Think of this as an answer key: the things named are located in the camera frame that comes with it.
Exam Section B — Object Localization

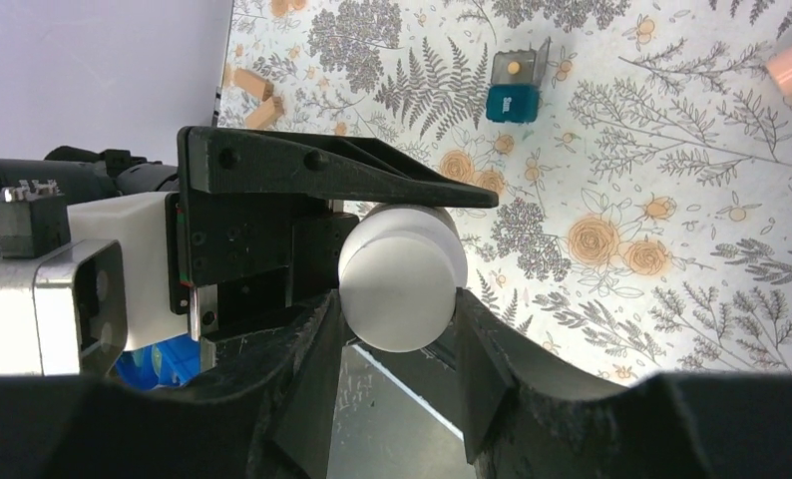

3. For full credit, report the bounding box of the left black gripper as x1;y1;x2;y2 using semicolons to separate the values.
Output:
165;126;499;334

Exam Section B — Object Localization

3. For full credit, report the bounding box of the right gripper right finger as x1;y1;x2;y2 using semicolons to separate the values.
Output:
454;289;792;478

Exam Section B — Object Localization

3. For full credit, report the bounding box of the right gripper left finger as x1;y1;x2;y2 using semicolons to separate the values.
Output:
0;291;345;478

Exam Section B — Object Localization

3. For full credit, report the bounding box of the white pill bottle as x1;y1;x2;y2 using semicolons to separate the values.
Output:
338;204;468;353

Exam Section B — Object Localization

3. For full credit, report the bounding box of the blue storage bin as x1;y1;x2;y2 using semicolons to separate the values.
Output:
115;334;200;390

